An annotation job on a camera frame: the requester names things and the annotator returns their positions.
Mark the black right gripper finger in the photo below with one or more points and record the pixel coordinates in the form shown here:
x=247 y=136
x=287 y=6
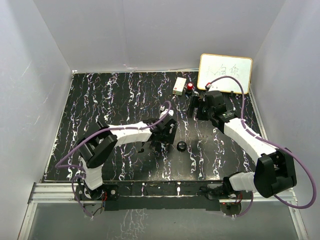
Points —
x=200 y=108
x=192 y=105

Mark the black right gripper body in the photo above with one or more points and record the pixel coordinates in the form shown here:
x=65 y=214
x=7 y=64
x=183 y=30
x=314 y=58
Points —
x=210 y=113

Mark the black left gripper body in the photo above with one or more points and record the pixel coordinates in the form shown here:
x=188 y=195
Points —
x=167 y=138

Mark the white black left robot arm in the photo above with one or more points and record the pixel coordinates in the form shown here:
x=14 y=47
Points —
x=95 y=149

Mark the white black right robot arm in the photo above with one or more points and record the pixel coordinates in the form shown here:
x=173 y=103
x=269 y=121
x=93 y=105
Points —
x=274 y=168

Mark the black round earbud case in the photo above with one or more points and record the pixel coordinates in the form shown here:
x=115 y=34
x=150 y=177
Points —
x=181 y=146

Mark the red capped small bottle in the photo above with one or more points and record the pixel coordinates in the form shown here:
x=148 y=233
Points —
x=189 y=88

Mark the green white cardboard box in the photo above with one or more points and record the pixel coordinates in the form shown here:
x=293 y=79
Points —
x=179 y=85

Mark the yellow framed whiteboard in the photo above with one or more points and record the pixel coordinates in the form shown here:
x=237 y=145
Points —
x=235 y=70

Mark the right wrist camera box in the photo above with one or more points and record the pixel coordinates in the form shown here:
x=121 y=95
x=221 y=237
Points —
x=211 y=86

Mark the aluminium frame rail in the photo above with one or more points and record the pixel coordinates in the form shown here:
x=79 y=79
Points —
x=155 y=211

